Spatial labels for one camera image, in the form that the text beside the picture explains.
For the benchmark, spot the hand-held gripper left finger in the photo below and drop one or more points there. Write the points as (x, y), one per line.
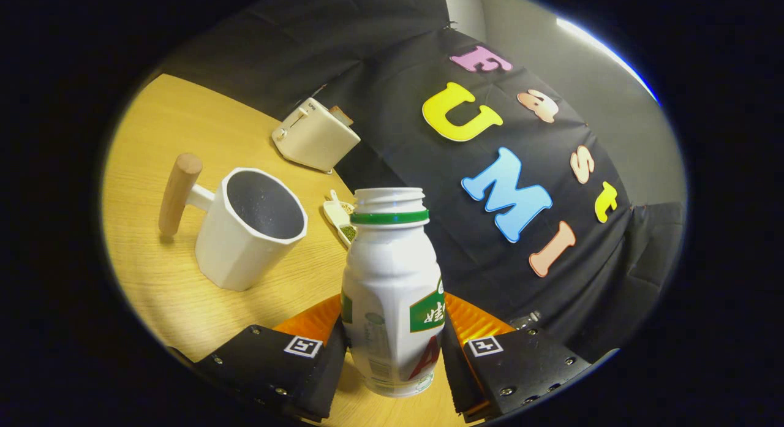
(321, 384)

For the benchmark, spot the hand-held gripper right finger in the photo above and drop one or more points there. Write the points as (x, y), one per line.
(456, 378)

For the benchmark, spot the white juice bottle green label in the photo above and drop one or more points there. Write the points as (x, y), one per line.
(392, 274)

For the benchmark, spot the white divided bean dish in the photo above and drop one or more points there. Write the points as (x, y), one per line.
(338, 214)

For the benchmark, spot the cream toaster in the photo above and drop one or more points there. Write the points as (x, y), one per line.
(315, 139)

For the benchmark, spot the toast slice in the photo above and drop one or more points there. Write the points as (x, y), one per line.
(342, 115)

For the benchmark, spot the black backdrop cloth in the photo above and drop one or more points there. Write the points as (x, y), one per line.
(398, 108)

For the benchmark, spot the wooden table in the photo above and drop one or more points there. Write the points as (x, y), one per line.
(159, 133)

